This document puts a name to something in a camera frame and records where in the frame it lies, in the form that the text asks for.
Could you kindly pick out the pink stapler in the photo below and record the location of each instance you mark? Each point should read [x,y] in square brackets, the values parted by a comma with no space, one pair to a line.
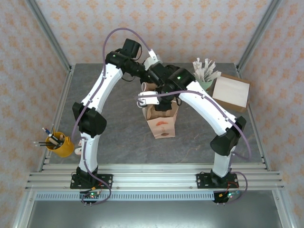
[77,151]

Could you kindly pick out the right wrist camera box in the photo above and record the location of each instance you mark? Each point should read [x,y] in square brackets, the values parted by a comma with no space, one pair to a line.
[148,97]

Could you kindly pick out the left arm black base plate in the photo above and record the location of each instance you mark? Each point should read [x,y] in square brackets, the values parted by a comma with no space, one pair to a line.
[105,181]

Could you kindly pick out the paper wrapped stirrer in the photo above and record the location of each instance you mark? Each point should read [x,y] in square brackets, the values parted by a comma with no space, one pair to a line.
[214,75]
[200,74]
[209,65]
[197,64]

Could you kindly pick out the small staple box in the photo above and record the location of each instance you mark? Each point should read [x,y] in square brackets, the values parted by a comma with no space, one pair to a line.
[80,143]

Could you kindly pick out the brown pulp cup carrier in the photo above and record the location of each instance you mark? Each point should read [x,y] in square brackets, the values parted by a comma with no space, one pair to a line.
[150,112]

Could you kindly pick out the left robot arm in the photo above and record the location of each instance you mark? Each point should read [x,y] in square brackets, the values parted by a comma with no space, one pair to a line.
[90,147]

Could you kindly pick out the white napkin stack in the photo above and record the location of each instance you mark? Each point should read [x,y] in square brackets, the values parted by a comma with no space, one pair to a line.
[230,90]

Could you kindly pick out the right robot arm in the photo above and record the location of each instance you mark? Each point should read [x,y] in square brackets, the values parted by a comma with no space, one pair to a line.
[221,164]

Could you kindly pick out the yellow pen cup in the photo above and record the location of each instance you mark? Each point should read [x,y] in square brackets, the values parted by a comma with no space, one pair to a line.
[64,149]

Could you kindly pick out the pale green holder cup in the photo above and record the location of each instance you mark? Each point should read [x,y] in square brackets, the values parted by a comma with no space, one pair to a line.
[206,84]

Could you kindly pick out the printed paper takeout bag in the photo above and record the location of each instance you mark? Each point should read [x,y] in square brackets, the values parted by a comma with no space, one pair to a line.
[162,129]

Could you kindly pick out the aluminium frame post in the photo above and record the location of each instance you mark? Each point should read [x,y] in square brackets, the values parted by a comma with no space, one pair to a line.
[47,31]
[259,31]

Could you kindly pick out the blue capped pen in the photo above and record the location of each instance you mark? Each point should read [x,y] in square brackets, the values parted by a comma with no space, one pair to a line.
[46,130]

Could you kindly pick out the yellow pencil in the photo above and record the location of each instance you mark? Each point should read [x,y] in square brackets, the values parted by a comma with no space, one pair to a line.
[54,130]

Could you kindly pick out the aluminium table side rail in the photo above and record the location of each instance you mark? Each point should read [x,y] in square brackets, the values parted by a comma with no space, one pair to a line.
[65,90]
[251,114]

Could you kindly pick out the wooden stick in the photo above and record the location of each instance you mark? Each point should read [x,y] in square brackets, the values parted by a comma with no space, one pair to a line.
[62,137]

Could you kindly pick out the brown cardboard napkin box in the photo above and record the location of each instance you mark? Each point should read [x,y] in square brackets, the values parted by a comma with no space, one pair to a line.
[235,108]

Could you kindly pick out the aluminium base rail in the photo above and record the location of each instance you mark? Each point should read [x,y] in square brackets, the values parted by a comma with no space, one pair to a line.
[154,177]

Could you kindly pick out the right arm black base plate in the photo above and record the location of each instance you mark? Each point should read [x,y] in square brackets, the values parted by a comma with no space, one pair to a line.
[203,181]

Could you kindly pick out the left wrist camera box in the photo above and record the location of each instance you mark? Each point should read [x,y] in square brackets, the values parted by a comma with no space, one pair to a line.
[152,60]

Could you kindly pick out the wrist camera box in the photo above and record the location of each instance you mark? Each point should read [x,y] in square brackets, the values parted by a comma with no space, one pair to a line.
[152,60]
[148,97]

